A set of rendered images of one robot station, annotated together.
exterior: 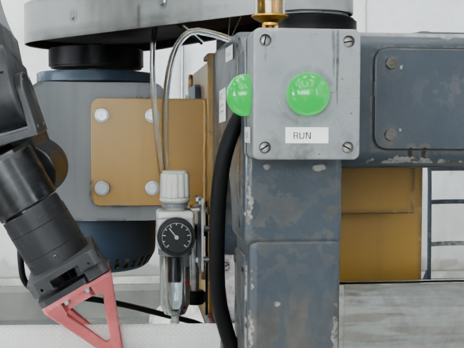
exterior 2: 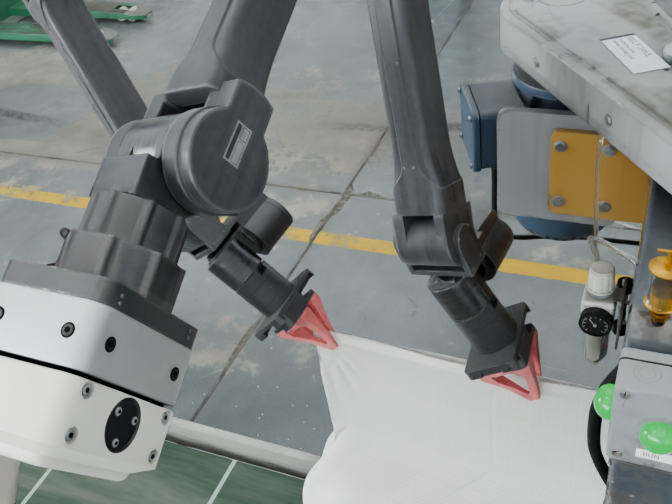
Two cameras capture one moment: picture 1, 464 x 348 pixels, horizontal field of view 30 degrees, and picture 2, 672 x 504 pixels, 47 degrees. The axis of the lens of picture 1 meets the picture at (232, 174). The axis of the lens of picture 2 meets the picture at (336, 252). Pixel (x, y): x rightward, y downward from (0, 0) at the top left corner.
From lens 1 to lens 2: 0.58 m
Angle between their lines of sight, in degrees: 48
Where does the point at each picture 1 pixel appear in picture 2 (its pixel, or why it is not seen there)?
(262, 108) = (617, 432)
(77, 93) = (540, 122)
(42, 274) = (477, 358)
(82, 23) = (543, 76)
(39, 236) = (475, 336)
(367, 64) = not seen: outside the picture
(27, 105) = (464, 259)
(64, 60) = not seen: hidden behind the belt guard
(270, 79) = (626, 418)
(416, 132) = not seen: outside the picture
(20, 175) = (459, 299)
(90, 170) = (548, 183)
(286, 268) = (642, 481)
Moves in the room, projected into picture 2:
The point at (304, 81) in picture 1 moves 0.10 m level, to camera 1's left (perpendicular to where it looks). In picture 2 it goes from (653, 438) to (527, 400)
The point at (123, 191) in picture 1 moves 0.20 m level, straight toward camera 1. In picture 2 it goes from (577, 206) to (548, 307)
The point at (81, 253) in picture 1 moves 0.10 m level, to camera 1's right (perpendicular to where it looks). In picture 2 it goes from (504, 359) to (595, 385)
